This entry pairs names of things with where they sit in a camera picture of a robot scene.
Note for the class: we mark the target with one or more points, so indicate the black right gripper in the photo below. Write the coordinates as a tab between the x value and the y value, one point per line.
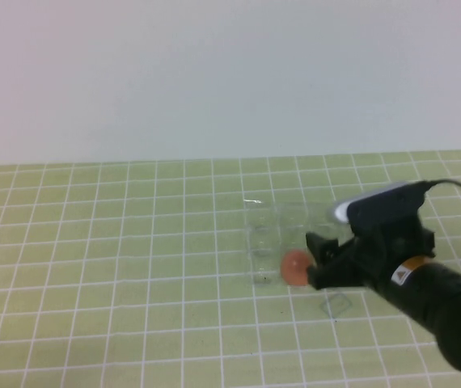
376	258

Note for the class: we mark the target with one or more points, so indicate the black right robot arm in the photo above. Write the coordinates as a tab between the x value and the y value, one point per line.
449	315

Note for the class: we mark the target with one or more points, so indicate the orange egg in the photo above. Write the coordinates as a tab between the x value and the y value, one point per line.
293	268

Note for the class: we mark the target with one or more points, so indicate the transparent plastic egg tray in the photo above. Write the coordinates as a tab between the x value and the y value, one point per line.
267	242

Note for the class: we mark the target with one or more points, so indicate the small clear plastic tab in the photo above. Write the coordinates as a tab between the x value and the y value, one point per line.
335	305

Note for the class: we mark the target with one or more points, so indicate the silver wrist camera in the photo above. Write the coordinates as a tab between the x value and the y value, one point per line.
339	212

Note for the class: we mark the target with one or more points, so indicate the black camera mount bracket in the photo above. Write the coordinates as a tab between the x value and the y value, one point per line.
384	206

